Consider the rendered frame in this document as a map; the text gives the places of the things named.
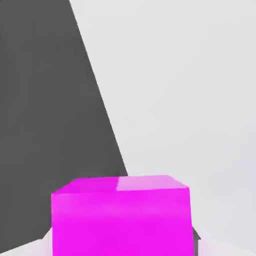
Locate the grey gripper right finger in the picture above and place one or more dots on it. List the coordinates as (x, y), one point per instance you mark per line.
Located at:
(197, 243)

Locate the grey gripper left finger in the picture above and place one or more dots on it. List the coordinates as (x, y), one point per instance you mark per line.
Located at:
(38, 249)

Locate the small magenta cube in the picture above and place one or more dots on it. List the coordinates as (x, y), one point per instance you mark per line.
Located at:
(122, 220)

